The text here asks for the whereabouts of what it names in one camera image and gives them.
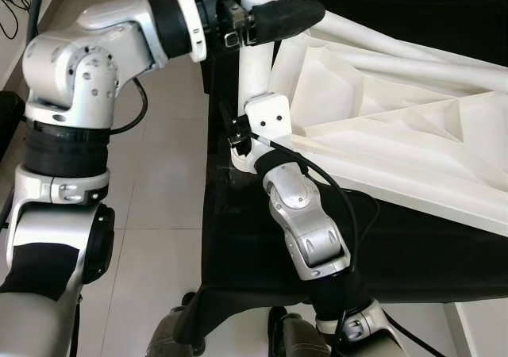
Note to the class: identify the white plastic table top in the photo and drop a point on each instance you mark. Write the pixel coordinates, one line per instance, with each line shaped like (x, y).
(397, 143)

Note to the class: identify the grey robot leg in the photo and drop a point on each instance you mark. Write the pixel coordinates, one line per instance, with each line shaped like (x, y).
(298, 341)
(171, 337)

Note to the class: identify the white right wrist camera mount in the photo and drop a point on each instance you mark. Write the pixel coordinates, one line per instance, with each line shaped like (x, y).
(266, 119)

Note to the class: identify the black tablecloth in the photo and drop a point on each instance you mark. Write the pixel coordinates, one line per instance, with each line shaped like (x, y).
(413, 246)

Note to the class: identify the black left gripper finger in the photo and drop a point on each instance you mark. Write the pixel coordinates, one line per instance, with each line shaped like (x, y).
(290, 17)

